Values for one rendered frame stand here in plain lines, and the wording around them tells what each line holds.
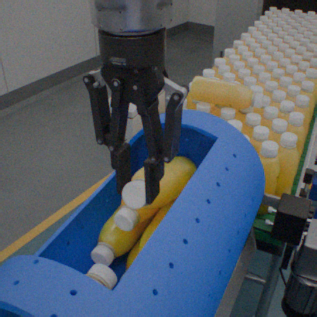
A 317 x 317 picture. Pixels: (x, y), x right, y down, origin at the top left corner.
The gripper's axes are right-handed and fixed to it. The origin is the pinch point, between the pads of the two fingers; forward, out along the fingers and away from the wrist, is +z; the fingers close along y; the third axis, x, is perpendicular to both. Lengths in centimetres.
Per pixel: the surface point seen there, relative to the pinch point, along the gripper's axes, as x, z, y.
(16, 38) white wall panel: 201, 64, -235
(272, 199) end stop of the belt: 36.3, 26.9, 15.6
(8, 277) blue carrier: -20.3, 2.2, -5.4
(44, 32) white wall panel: 231, 66, -229
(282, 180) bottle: 44, 26, 17
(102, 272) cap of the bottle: -11.3, 8.0, 0.7
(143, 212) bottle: 6.4, 13.6, -2.9
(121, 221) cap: 3.3, 14.2, -5.6
